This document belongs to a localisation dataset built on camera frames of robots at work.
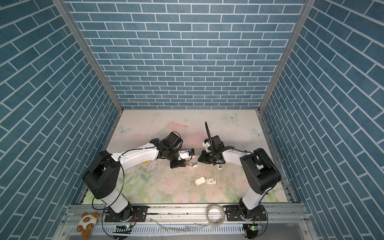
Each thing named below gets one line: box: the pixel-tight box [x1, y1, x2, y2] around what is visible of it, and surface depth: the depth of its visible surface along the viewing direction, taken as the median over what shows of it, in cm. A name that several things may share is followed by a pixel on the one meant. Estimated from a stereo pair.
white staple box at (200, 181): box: [194, 176, 207, 186], surface depth 86 cm
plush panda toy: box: [76, 211, 99, 240], surface depth 70 cm
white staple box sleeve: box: [206, 178, 216, 185], surface depth 85 cm
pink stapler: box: [188, 162, 199, 167], surface depth 92 cm
